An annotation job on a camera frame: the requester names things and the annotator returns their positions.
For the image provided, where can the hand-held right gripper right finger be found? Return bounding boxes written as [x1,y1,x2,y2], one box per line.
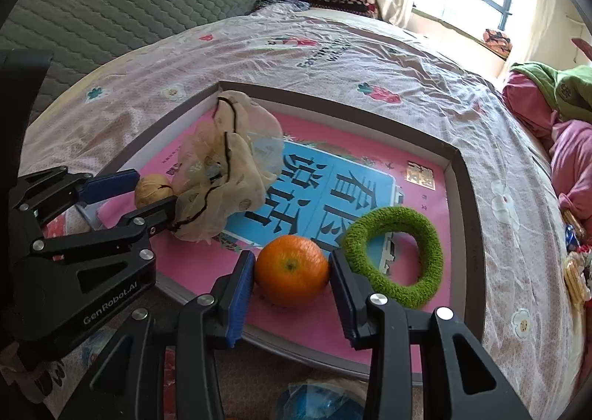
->
[328,249,532,420]

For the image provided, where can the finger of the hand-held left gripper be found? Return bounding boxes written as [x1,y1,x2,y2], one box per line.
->
[28,195,179,263]
[9,165,142,214]

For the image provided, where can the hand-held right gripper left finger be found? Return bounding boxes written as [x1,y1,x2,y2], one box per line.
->
[60,250,257,420]

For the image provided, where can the walnut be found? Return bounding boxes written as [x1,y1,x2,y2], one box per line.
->
[134,174,175,208]

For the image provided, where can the orange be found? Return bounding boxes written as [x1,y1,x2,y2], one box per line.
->
[255,235,330,308]

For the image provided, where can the beige mesh drawstring pouch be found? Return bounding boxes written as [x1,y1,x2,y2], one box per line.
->
[171,90,284,242]

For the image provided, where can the green fuzzy ring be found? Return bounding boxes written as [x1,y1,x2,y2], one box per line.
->
[344,206,445,310]

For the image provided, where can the egg toy packet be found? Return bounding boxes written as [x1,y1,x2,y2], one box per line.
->
[276,378,371,420]

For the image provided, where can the grey shallow cardboard box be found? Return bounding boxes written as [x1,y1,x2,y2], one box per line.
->
[76,81,488,386]

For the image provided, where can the pink and blue book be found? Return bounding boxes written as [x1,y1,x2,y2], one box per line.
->
[95,110,456,374]

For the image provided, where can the yellow cracker packet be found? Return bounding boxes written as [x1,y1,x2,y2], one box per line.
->
[562,251,592,305]

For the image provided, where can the blue wrapped candy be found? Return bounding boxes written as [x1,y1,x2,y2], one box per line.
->
[565,223,586,249]

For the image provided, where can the dark patterned cloth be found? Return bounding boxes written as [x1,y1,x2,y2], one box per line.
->
[252,0,310,16]

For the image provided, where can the pile of pink green quilts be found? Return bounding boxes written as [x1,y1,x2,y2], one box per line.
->
[502,71,592,245]

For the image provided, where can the dark patterned folded blanket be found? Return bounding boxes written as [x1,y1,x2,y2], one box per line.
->
[293,0,377,18]

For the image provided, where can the patterned bag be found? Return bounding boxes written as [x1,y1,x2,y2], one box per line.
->
[482,28,513,55]

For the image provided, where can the green quilt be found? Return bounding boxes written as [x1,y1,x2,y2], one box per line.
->
[511,60,592,122]

